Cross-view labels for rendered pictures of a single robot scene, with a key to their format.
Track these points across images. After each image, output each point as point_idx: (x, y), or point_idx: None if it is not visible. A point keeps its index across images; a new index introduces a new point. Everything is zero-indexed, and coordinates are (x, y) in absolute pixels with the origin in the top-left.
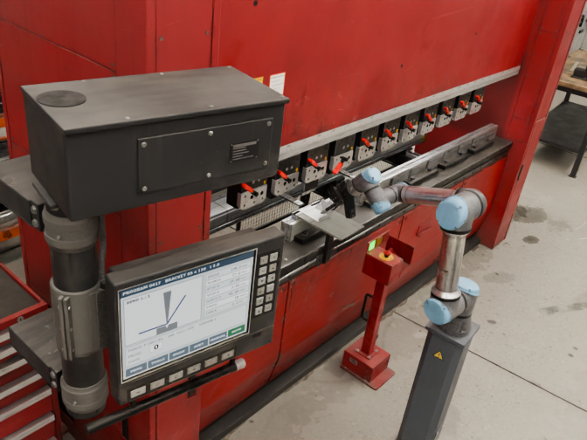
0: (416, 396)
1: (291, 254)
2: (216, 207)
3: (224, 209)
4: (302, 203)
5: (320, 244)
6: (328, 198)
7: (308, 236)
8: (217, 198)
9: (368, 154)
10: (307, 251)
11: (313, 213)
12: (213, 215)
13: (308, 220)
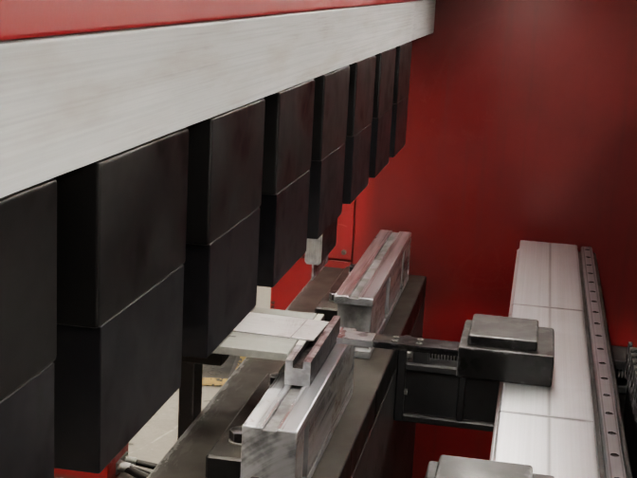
0: None
1: (268, 369)
2: (546, 303)
3: (517, 303)
4: (341, 335)
5: (217, 409)
6: (300, 418)
7: (261, 384)
8: (590, 318)
9: None
10: (231, 384)
11: (275, 323)
12: (516, 289)
13: (265, 309)
